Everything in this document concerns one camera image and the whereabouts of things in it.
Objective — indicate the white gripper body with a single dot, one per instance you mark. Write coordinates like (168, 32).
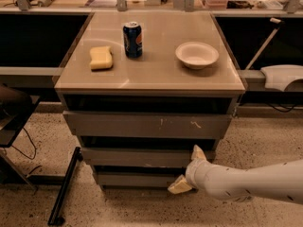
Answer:
(193, 172)

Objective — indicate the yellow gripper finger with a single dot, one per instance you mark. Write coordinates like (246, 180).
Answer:
(180, 185)
(198, 153)

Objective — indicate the grey drawer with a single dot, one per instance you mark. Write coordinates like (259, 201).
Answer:
(172, 158)
(119, 179)
(148, 125)

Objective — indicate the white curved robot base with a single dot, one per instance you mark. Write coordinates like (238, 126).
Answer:
(279, 77)

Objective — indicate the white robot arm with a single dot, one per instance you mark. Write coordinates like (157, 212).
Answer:
(280, 182)

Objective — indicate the grey bottom drawer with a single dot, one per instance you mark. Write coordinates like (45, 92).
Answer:
(119, 179)

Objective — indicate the grey drawer cabinet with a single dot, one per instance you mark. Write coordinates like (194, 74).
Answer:
(156, 83)

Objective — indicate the grey top drawer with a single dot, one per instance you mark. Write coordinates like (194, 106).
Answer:
(148, 125)

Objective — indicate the white bowl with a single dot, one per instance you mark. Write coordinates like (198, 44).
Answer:
(196, 55)

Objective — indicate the black metal floor bar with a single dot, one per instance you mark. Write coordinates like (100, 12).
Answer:
(56, 219)

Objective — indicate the yellow sponge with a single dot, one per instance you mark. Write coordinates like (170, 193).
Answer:
(101, 58)

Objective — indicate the blue pepsi can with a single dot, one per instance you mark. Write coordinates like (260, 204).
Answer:
(132, 40)

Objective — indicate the white stick with tip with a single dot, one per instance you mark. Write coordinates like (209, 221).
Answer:
(278, 24)

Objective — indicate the dark chair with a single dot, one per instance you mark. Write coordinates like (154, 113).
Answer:
(15, 108)

